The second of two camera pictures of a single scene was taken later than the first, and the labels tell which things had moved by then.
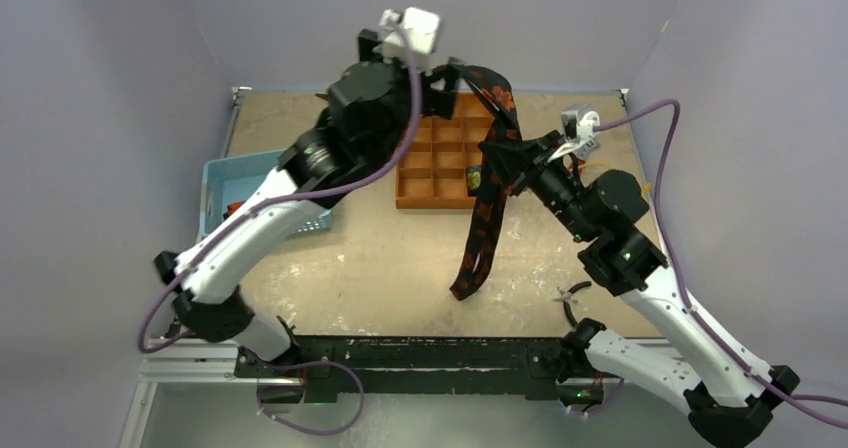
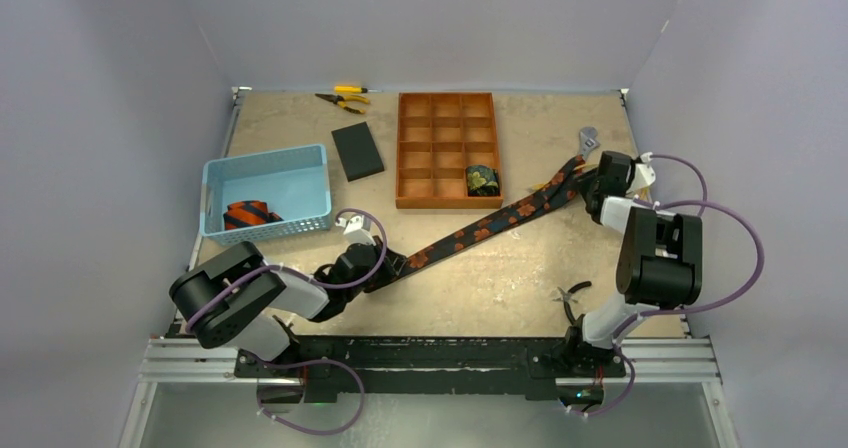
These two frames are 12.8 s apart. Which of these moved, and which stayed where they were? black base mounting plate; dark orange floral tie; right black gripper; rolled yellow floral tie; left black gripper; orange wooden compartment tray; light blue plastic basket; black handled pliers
Moved: left black gripper; dark orange floral tie; right black gripper
Stayed: black handled pliers; light blue plastic basket; orange wooden compartment tray; black base mounting plate; rolled yellow floral tie
